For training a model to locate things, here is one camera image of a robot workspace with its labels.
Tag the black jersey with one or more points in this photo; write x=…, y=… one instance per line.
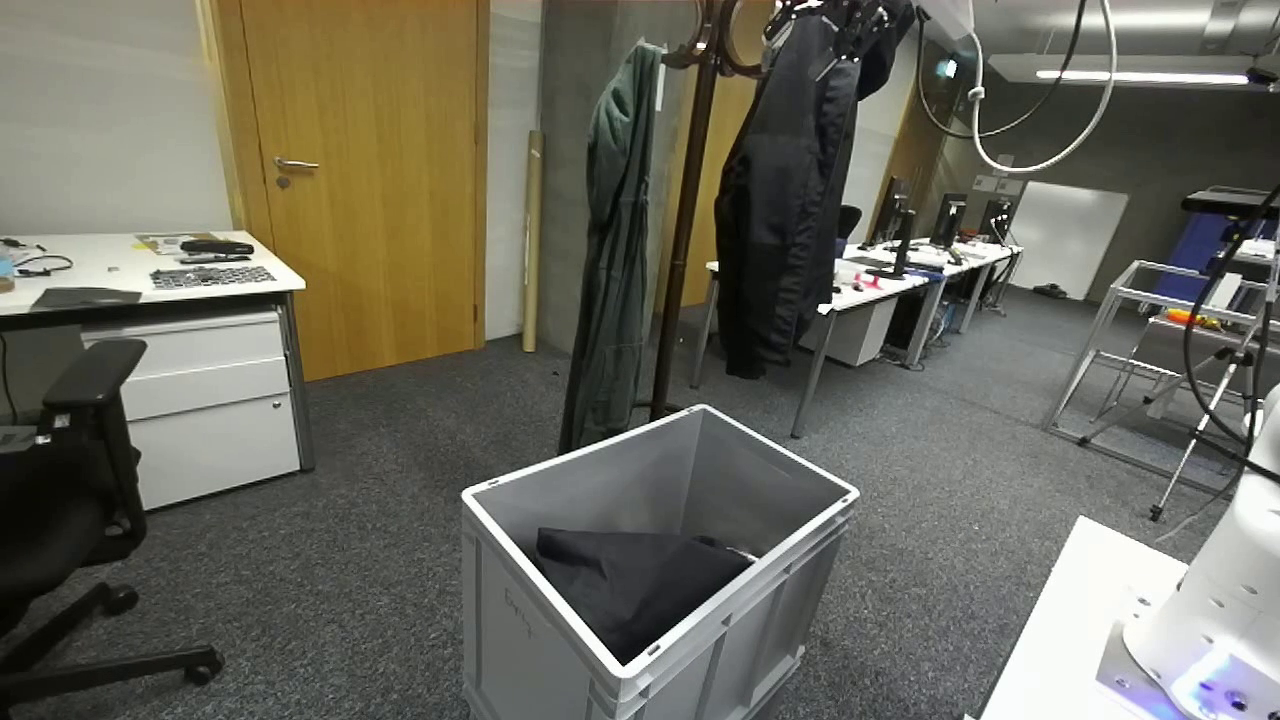
x=627, y=587

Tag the grey plastic container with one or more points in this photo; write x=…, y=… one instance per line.
x=533, y=640

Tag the green coat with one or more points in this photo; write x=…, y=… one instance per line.
x=614, y=264

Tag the brown wooden coat rack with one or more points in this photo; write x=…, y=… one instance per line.
x=680, y=241

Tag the white under-desk cabinet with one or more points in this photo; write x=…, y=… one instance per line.
x=855, y=335

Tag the black jacket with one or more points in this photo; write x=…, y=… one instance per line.
x=784, y=201

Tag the long white desk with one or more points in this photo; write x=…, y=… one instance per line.
x=873, y=286

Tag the black computer monitor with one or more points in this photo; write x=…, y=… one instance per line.
x=905, y=241

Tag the wooden door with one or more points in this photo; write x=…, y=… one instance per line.
x=372, y=172

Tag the black keyboard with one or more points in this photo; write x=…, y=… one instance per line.
x=215, y=275

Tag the small black desk device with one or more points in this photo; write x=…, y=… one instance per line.
x=218, y=246

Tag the whiteboard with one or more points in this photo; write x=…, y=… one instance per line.
x=1064, y=241

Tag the white drawer cabinet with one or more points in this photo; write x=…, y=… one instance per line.
x=201, y=400

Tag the white robot table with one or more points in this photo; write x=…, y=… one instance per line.
x=1055, y=626

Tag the grey metal cart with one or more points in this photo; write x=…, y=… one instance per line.
x=1161, y=283

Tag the white office desk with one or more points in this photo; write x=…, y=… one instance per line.
x=112, y=254

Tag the black desk pad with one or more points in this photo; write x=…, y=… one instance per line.
x=84, y=297

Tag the blue cabinet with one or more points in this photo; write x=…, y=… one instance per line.
x=1204, y=254

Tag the long ceiling light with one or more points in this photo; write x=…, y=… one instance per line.
x=1146, y=77

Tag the black office chair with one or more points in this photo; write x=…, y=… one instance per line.
x=65, y=493

